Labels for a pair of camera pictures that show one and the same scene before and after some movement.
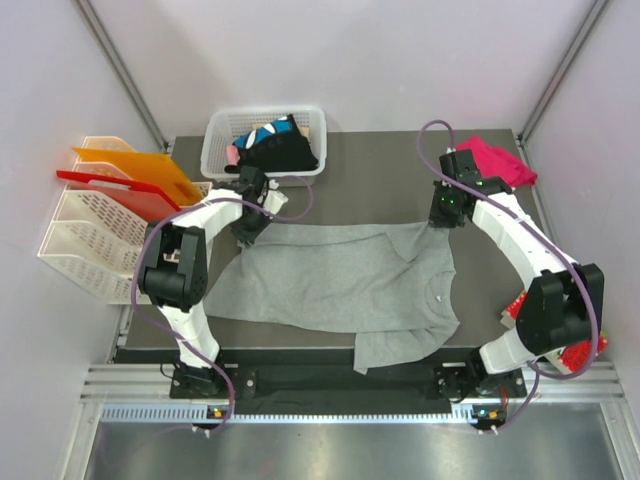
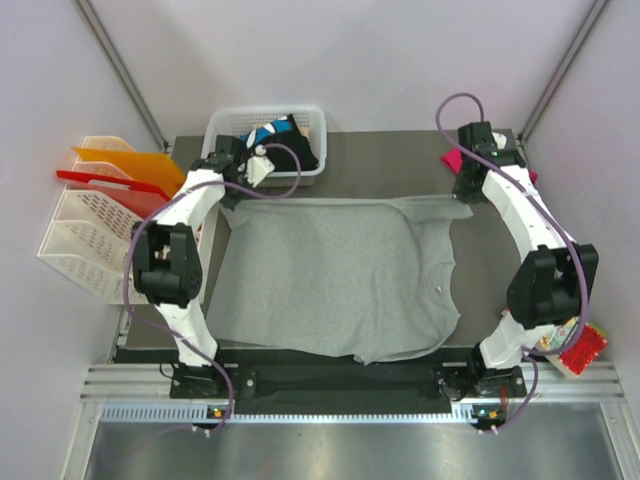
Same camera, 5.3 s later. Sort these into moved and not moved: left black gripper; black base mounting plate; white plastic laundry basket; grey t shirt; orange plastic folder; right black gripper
Moved: grey t shirt; right black gripper; left black gripper
Not moved: white plastic laundry basket; black base mounting plate; orange plastic folder
